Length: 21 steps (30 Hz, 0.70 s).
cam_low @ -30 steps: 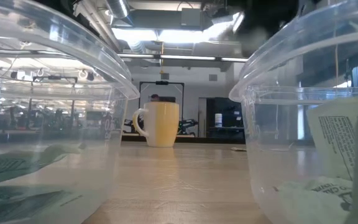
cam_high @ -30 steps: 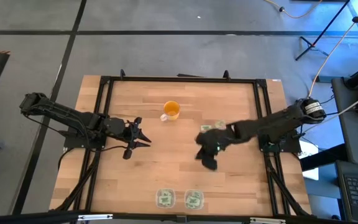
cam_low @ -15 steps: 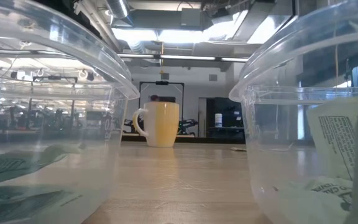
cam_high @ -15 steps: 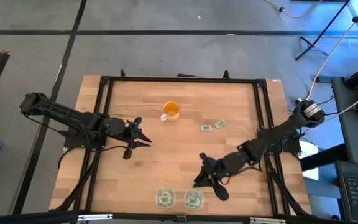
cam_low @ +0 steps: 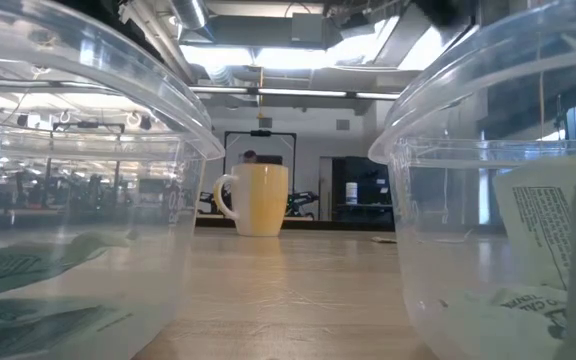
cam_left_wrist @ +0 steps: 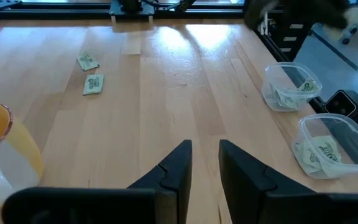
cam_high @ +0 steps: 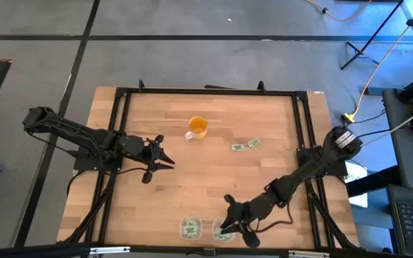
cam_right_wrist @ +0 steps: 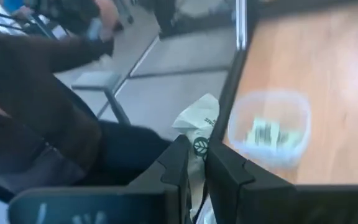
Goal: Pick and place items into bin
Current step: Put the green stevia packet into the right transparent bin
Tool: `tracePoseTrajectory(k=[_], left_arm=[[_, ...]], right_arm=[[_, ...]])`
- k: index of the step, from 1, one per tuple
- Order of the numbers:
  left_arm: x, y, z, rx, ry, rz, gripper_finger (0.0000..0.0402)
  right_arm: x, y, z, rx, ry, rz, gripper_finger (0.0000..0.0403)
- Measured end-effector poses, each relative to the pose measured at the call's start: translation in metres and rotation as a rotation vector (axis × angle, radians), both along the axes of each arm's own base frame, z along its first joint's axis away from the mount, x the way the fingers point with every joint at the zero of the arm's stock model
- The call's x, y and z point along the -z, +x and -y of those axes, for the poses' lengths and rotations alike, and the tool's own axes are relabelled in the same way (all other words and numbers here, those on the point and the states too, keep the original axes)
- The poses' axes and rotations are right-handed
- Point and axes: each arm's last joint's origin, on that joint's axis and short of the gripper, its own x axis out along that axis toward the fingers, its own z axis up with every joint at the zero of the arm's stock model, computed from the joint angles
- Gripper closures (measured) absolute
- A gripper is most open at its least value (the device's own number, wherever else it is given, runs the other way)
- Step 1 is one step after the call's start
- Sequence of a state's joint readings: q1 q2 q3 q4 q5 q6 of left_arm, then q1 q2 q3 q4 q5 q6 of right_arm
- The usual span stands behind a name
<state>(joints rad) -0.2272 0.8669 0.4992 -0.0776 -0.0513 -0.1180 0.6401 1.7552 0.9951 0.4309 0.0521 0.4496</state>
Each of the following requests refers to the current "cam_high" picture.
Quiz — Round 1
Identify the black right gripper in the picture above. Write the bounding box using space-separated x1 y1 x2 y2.
220 194 270 249

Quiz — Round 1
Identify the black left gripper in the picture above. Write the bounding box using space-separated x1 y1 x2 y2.
141 135 176 184

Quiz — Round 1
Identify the clear plastic container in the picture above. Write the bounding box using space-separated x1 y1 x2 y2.
179 216 204 241
212 218 236 242

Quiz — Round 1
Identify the yellow ceramic mug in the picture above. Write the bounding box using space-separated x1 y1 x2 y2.
184 115 209 140

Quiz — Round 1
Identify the white paper sheet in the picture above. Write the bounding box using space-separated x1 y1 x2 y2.
344 161 369 209

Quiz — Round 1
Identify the black metal beam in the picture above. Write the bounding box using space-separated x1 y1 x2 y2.
346 165 402 198

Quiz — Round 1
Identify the black crossbar with silver brackets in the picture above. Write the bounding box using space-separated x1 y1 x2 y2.
0 242 413 258

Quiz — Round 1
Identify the grey side table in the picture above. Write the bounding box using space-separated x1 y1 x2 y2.
381 88 413 191

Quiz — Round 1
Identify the black tripod stand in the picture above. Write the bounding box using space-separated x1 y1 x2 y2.
340 0 407 71

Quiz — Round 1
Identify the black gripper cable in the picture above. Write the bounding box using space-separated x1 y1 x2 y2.
252 202 294 234

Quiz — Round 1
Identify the black aluminium table frame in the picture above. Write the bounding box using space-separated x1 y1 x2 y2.
57 79 360 252

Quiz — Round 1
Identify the white cable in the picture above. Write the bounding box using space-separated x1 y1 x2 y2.
362 102 413 146

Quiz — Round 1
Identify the orange extension cable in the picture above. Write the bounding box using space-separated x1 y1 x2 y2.
303 0 374 22
349 0 413 119

